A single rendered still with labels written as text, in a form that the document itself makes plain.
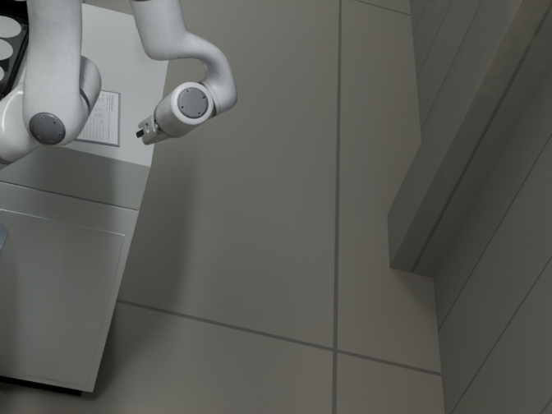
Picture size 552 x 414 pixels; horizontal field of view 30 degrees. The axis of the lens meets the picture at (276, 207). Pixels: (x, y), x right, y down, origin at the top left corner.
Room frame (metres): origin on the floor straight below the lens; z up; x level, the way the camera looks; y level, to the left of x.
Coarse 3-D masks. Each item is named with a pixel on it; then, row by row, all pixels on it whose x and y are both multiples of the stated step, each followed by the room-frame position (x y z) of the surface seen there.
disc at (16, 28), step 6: (0, 18) 2.29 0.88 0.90; (6, 18) 2.30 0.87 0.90; (0, 24) 2.26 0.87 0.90; (6, 24) 2.27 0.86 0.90; (12, 24) 2.28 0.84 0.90; (18, 24) 2.29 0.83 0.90; (0, 30) 2.24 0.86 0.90; (6, 30) 2.25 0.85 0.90; (12, 30) 2.26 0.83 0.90; (18, 30) 2.26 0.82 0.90; (0, 36) 2.21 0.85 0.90; (6, 36) 2.22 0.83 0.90; (12, 36) 2.23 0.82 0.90
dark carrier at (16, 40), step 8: (8, 16) 2.31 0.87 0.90; (16, 16) 2.32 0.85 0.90; (24, 24) 2.30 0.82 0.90; (24, 32) 2.27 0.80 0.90; (8, 40) 2.21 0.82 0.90; (16, 40) 2.22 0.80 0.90; (16, 48) 2.19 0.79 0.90; (16, 56) 2.16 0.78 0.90; (0, 64) 2.10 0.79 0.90; (8, 64) 2.11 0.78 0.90; (8, 72) 2.08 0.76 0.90; (0, 80) 2.03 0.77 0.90; (0, 88) 2.01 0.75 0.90
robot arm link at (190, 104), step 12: (192, 84) 1.61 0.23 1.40; (168, 96) 1.60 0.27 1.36; (180, 96) 1.58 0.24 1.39; (192, 96) 1.59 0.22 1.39; (204, 96) 1.60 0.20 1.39; (168, 108) 1.57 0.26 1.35; (180, 108) 1.56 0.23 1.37; (192, 108) 1.57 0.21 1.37; (204, 108) 1.58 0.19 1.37; (156, 120) 1.63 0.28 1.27; (168, 120) 1.58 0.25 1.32; (180, 120) 1.55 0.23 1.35; (192, 120) 1.56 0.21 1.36; (204, 120) 1.57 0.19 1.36; (168, 132) 1.61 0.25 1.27; (180, 132) 1.60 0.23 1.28
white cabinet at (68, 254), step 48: (0, 192) 1.78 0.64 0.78; (48, 192) 1.80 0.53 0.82; (48, 240) 1.80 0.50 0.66; (96, 240) 1.83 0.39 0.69; (0, 288) 1.78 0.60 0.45; (48, 288) 1.81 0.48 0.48; (96, 288) 1.83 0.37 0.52; (0, 336) 1.79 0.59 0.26; (48, 336) 1.81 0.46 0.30; (96, 336) 1.84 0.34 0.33; (48, 384) 1.86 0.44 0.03
